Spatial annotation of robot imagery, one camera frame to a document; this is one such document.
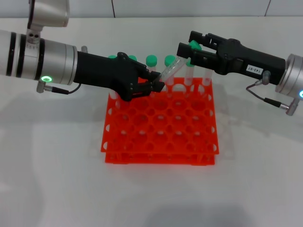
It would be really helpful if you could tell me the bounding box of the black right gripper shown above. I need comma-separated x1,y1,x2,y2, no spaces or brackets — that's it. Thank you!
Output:
177,30,286,86

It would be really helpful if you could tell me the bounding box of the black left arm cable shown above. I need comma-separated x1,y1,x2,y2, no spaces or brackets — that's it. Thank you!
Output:
36,80,82,95

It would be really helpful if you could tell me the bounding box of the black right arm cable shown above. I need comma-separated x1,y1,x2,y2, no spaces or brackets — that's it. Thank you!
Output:
245,70,301,117

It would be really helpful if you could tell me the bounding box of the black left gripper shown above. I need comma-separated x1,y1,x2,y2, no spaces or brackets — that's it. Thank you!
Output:
73,51,165,102

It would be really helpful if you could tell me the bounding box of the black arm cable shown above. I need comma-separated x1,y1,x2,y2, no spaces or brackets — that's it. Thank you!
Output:
36,80,82,95
245,70,301,117

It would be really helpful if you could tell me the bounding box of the orange plastic test tube rack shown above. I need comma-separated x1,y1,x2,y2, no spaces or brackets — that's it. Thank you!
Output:
100,76,220,166

